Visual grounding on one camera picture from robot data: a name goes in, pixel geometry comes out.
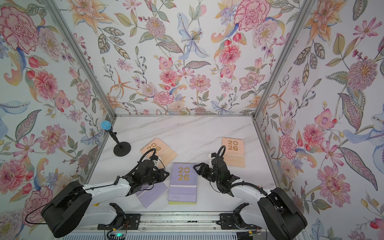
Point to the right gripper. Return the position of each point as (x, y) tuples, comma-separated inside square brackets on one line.
[(204, 166)]

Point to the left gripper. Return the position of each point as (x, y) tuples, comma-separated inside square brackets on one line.
[(161, 172)]

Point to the purple calendar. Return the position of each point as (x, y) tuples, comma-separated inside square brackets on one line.
[(148, 194), (183, 184)]

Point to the peach calendar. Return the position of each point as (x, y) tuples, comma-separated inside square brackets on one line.
[(163, 151), (234, 155)]

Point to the yellow-green calendar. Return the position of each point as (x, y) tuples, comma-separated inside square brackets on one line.
[(181, 203)]

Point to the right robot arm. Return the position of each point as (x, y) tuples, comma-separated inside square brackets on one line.
[(273, 209)]

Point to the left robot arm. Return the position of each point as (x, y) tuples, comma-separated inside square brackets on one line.
[(85, 205)]

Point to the blue microphone on stand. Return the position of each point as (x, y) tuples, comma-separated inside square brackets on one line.
[(121, 149)]

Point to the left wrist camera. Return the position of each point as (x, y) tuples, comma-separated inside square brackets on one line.
[(155, 159)]

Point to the aluminium mounting rail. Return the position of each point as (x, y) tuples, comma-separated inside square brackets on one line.
[(183, 220)]

